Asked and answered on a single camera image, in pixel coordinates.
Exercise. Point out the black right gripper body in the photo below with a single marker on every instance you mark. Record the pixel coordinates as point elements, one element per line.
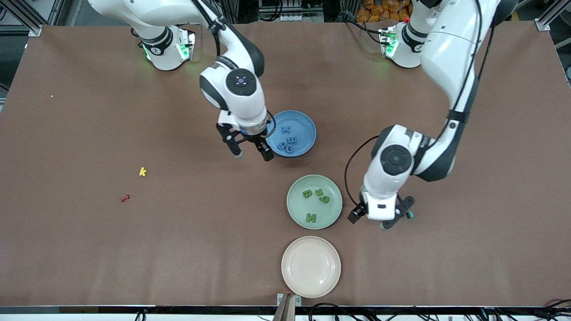
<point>257,139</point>

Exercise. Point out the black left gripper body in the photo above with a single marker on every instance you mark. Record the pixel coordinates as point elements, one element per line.
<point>355,215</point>

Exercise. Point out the blue capital letter G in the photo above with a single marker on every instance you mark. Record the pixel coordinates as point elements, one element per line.
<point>287,150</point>

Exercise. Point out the blue lowercase letter m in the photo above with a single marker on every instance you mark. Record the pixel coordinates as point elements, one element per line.
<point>291,140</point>

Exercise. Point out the green rounded foam letter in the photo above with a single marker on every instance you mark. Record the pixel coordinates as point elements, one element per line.
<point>324,199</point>

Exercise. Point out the green letter N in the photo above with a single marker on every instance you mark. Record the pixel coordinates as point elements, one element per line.
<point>311,217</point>

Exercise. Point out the green letter B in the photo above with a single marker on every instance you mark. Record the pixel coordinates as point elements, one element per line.
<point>304,193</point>

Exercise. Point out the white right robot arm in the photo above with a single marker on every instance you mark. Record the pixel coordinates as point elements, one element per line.
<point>241,102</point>

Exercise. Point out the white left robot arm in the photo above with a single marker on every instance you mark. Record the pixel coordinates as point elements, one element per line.
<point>450,49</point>

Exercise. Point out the light green plate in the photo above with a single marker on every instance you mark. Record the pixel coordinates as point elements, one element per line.
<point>328,214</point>

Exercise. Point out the blue plate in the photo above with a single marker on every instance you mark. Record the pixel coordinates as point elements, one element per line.
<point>305,129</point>

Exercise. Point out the pale pink plate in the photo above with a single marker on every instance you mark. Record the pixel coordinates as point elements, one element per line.
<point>311,266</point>

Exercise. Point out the yellow letter k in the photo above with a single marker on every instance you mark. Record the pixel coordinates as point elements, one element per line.
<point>142,171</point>

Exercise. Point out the brown table cover sheet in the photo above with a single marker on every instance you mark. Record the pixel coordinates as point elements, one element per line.
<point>178,245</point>

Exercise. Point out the orange packaged items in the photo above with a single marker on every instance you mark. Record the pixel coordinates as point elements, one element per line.
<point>379,11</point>

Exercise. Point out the black right camera mount bracket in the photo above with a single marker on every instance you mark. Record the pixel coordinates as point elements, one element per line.
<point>227,136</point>

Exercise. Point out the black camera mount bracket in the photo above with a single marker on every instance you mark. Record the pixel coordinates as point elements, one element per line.
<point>227,136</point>
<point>403,206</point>

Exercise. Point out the black left camera mount bracket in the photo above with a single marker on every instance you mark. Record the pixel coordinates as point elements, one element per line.
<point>403,206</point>

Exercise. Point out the silver table edge bracket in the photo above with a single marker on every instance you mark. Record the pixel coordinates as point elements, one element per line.
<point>298,299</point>

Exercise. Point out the aluminium frame profile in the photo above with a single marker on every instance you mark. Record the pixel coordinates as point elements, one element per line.
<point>546,20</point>
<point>35,30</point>

